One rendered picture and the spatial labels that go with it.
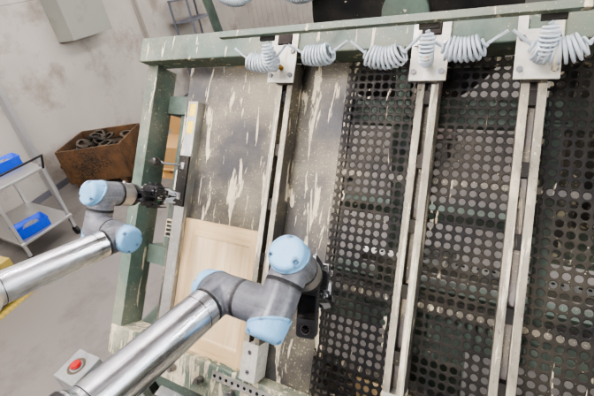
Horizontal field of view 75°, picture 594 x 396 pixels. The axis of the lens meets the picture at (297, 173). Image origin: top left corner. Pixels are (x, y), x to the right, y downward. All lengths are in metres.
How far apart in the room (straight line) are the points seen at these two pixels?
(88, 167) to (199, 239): 3.83
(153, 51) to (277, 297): 1.27
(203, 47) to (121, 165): 3.65
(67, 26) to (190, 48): 4.34
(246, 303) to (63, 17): 5.37
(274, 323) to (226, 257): 0.77
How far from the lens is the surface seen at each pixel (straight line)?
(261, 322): 0.73
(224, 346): 1.54
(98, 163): 5.19
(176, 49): 1.67
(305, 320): 0.91
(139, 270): 1.82
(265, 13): 11.16
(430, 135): 1.15
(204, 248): 1.54
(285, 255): 0.73
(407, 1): 1.63
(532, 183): 1.12
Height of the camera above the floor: 2.11
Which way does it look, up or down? 29 degrees down
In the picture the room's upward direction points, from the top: 11 degrees counter-clockwise
